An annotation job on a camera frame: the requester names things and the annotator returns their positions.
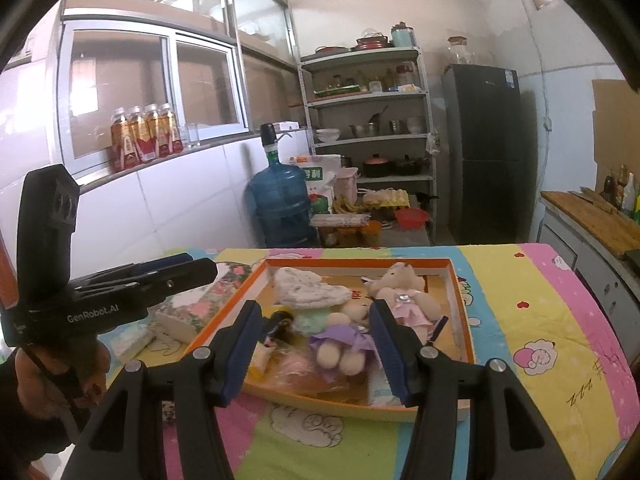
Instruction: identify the green item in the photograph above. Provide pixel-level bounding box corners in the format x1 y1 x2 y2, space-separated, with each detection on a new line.
292 308 348 337

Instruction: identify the blue water jug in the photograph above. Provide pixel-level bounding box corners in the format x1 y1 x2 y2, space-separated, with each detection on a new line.
247 124 316 248

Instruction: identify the green white tissue box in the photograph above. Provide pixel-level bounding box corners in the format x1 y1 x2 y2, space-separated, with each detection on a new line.
99 320 154 367

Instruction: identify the beige bear purple dress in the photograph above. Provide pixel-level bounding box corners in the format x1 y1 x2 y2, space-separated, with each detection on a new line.
308 302 382 384

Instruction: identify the colourful cartoon bed sheet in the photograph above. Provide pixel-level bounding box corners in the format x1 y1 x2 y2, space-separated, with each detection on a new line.
94 242 639 480

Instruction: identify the orange drink bottles pack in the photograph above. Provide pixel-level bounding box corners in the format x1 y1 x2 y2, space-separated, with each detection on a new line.
110 103 184 172

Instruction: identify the floral tissue box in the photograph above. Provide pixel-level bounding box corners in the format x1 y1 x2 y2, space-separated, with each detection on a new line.
151 261 252 344

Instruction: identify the white tissue packet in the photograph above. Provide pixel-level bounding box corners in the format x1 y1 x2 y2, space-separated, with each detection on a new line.
368 368 401 408

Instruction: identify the black refrigerator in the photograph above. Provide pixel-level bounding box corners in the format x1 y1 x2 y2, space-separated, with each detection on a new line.
442 64 535 245

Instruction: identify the wooden top kitchen counter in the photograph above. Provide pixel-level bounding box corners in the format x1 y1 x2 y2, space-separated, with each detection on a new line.
537 192 639 362

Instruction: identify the left hand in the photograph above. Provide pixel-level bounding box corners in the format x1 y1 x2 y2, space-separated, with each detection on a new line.
14 338 111 419

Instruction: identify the orange shallow cardboard box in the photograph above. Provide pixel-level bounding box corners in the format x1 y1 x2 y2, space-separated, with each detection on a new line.
190 255 475 422

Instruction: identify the sliding window frame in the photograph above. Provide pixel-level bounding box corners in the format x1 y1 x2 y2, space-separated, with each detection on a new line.
56 16 250 176

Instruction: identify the glass jar on fridge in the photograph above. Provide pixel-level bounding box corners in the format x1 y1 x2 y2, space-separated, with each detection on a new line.
447 36 474 64

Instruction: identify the beige bear pink dress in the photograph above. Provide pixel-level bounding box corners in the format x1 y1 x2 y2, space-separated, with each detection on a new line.
364 262 444 344

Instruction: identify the egg tray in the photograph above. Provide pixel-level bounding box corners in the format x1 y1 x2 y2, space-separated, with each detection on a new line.
362 188 410 208

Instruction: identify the pink item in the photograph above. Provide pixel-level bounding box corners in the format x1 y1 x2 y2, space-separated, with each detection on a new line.
270 350 329 396

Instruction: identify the red plastic basket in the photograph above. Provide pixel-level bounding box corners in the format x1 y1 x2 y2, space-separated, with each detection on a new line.
395 208 430 230

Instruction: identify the grey metal shelf rack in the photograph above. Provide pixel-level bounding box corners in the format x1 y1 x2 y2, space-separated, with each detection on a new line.
298 47 438 243

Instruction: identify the floral white scrunchie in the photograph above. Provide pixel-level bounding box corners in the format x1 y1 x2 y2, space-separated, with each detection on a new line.
273 266 352 310

